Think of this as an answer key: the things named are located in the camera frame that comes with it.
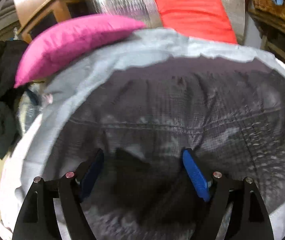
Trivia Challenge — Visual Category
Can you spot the dark quilted zip jacket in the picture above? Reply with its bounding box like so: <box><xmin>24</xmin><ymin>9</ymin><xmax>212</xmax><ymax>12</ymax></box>
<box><xmin>43</xmin><ymin>57</ymin><xmax>285</xmax><ymax>239</ymax></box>

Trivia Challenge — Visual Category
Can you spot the grey blanket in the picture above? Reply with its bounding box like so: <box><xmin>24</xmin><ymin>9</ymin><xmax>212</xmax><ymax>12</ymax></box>
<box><xmin>0</xmin><ymin>29</ymin><xmax>285</xmax><ymax>239</ymax></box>

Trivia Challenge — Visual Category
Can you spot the black puffer jacket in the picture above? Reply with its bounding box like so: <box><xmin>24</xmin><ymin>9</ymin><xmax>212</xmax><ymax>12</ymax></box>
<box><xmin>0</xmin><ymin>40</ymin><xmax>28</xmax><ymax>159</ymax></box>

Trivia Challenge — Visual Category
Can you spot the wooden side table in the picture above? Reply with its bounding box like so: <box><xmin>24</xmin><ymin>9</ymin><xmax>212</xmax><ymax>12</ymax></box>
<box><xmin>248</xmin><ymin>9</ymin><xmax>285</xmax><ymax>63</ymax></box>

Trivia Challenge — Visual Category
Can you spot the magenta pillow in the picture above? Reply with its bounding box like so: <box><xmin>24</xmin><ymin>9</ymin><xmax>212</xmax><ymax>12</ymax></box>
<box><xmin>14</xmin><ymin>14</ymin><xmax>146</xmax><ymax>88</ymax></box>

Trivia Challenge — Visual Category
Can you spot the red cushion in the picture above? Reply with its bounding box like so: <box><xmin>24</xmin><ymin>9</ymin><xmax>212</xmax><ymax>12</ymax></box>
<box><xmin>154</xmin><ymin>0</ymin><xmax>237</xmax><ymax>44</ymax></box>

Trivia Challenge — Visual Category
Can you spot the wooden cabinet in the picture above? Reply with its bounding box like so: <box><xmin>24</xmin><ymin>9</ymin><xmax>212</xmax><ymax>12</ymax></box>
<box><xmin>13</xmin><ymin>0</ymin><xmax>89</xmax><ymax>43</ymax></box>

